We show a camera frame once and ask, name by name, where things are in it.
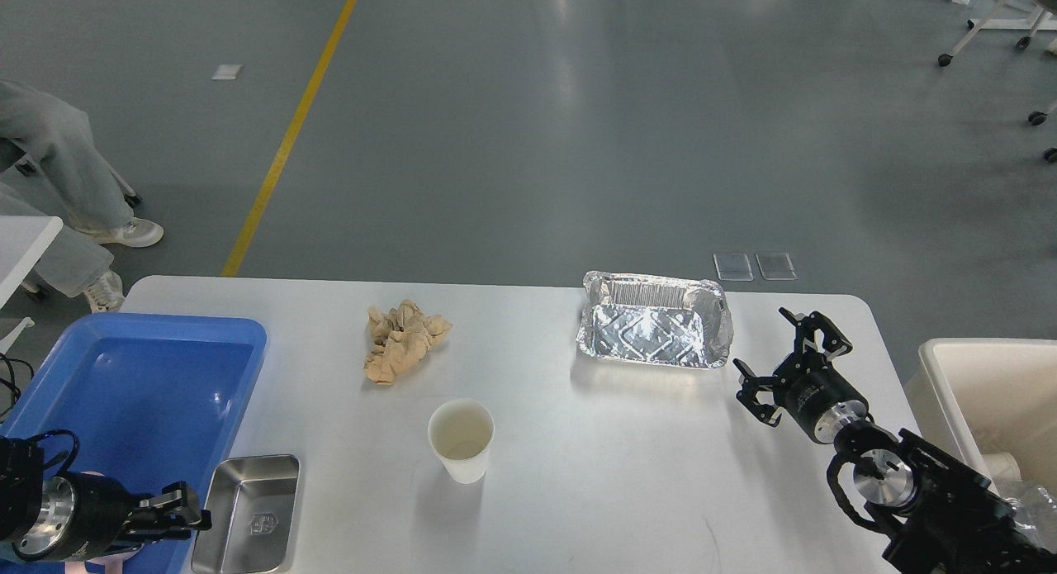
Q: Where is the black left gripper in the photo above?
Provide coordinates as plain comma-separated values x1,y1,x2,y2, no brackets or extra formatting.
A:
33,473,212,562

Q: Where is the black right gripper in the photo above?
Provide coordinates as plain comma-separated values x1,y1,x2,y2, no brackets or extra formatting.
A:
733,307,869,444

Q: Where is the pink mug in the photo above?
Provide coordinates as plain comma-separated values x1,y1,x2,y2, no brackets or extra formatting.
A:
64,548,140,574

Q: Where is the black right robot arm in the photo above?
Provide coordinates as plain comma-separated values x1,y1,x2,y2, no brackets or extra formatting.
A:
733,308,1056,573

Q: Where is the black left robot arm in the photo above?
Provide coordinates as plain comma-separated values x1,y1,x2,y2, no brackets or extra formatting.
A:
1,429,212,562

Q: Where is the right clear floor plate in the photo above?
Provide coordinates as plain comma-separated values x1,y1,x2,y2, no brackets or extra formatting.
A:
755,253,798,281

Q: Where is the clear floor plate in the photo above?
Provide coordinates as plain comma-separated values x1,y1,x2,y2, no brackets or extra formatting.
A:
713,253,754,282
755,253,798,281

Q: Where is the small stainless steel tray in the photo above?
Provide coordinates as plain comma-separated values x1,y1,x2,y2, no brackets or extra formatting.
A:
190,453,301,573

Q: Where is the blue plastic tray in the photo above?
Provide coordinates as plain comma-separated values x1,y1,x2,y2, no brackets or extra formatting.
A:
0,311,268,574

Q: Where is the left clear floor plate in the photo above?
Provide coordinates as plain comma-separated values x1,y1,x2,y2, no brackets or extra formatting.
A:
713,253,754,282

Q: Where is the aluminium foil container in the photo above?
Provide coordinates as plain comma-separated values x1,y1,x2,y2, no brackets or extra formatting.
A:
576,272,733,368

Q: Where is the beige plastic bin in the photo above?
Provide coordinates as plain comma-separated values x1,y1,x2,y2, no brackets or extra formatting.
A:
905,337,1057,542

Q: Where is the white side table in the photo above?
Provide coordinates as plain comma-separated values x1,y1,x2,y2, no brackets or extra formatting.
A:
1,216,63,307

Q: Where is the white paper cup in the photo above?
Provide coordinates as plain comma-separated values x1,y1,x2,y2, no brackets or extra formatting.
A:
427,399,495,485

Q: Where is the black caster wheel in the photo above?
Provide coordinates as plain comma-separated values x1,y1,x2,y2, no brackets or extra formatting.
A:
1027,101,1057,164

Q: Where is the person in black top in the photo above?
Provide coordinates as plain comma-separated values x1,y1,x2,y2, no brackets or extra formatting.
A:
1,80,164,313

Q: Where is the white wheeled furniture frame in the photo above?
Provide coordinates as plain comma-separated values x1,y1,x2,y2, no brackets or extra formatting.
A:
937,0,1056,69

